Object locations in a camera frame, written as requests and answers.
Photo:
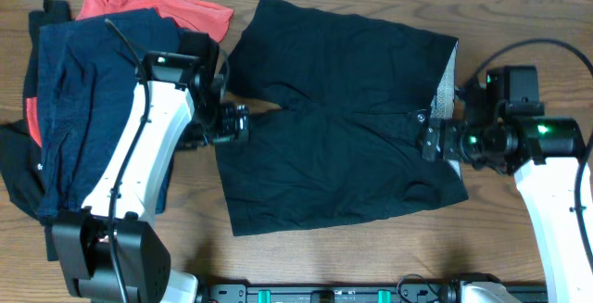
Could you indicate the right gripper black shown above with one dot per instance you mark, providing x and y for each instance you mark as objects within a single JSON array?
[{"x": 453, "y": 131}]

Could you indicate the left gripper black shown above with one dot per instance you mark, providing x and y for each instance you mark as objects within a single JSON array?
[{"x": 232, "y": 132}]

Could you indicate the black shorts with white lining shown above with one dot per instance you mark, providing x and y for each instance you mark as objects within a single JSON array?
[{"x": 351, "y": 96}]

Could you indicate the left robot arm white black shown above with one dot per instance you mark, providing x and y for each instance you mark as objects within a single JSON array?
[{"x": 108, "y": 251}]

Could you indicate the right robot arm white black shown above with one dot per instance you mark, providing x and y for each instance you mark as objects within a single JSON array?
[{"x": 544, "y": 156}]

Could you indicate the navy blue folded shorts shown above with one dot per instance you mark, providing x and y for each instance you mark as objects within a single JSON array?
[{"x": 86, "y": 78}]

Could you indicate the red-orange garment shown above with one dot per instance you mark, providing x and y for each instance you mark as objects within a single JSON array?
[{"x": 194, "y": 15}]

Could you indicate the black garment under pile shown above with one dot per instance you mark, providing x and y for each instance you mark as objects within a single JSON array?
[{"x": 21, "y": 139}]

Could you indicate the black mounting rail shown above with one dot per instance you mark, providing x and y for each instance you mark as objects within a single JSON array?
[{"x": 240, "y": 293}]

